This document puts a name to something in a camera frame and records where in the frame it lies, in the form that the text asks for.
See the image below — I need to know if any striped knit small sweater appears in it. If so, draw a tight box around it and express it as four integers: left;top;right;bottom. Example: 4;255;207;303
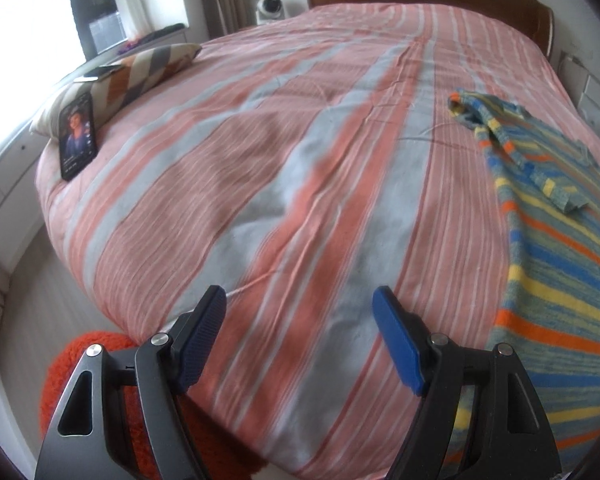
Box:
449;90;600;471

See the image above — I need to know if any orange fluffy rug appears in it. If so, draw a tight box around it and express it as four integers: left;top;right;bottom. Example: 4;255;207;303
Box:
38;330;266;480

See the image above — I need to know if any white window side cabinet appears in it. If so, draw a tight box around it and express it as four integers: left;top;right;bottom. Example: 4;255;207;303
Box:
0;124;47;326

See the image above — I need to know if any black smartphone lit screen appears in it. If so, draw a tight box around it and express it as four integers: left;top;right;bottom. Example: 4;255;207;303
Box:
58;92;98;182

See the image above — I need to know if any pink grey striped bedspread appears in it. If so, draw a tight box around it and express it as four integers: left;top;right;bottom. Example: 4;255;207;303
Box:
36;3;600;479

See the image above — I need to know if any chevron patterned pillow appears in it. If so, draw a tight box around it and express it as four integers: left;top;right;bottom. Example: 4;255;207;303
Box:
30;44;202;140

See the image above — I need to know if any white bedside cabinet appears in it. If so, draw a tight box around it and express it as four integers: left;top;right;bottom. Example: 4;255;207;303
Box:
556;51;600;138

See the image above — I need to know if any white round fan heater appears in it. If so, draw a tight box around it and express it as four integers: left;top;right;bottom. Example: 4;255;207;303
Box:
256;0;285;25

